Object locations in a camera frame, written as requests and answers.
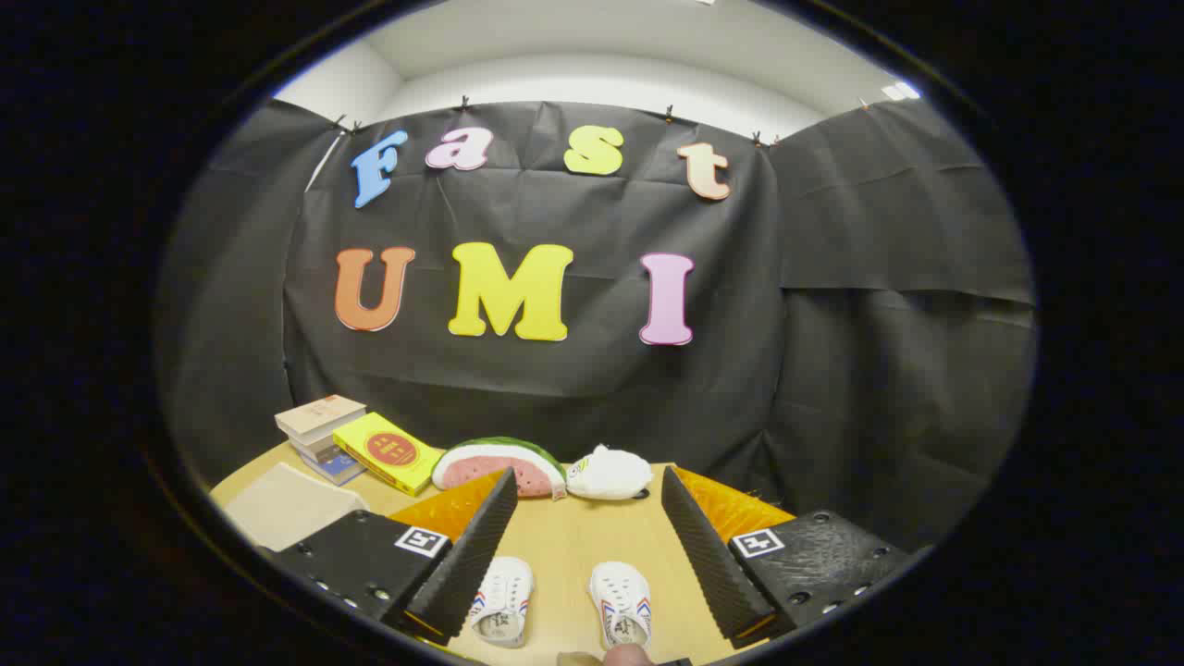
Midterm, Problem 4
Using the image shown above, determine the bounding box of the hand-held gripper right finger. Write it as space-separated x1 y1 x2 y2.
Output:
660 465 931 649

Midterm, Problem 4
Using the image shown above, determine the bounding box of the white canvas shoe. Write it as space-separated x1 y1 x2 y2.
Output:
589 561 653 650
467 555 536 648

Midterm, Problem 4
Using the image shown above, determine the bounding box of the yellow book with red circle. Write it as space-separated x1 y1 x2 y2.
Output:
333 413 446 496

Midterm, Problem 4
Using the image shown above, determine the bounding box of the beige storage box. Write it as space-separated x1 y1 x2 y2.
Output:
222 462 371 554

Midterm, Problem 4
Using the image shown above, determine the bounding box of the blue book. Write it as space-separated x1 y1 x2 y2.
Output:
301 450 367 487

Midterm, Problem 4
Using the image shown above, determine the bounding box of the grey book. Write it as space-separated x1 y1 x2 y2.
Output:
290 429 349 464

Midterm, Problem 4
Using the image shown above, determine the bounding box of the tan cover book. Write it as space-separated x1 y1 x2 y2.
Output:
275 395 367 441

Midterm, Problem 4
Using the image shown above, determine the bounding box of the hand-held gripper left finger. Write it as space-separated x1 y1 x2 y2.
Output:
257 467 520 647

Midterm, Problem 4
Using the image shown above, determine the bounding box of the white plush toy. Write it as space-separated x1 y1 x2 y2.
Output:
566 444 654 501

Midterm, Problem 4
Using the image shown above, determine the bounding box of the watermelon slice plush toy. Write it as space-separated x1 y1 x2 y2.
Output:
432 437 568 500

